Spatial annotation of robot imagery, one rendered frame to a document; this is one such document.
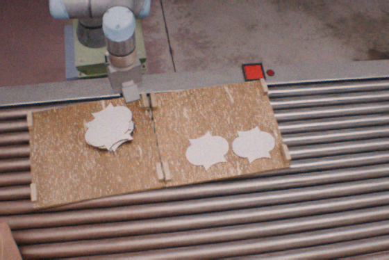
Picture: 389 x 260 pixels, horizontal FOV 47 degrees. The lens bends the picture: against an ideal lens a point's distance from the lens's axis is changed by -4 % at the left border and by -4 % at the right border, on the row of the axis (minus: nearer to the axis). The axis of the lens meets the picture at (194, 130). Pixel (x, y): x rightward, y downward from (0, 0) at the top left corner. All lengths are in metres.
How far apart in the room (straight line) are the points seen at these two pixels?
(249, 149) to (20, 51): 1.94
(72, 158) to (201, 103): 0.47
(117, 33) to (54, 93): 0.62
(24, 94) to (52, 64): 1.27
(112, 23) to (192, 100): 0.58
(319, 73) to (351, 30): 1.58
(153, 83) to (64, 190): 0.50
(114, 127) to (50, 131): 0.22
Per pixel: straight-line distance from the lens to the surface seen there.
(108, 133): 1.48
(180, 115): 1.57
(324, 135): 1.64
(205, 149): 1.50
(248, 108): 1.61
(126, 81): 1.28
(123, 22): 1.11
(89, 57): 1.72
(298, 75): 1.76
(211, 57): 2.94
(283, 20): 3.25
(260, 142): 1.54
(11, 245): 1.34
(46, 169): 1.52
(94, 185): 1.46
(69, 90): 1.68
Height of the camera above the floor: 2.26
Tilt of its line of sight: 59 degrees down
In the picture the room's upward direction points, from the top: 6 degrees clockwise
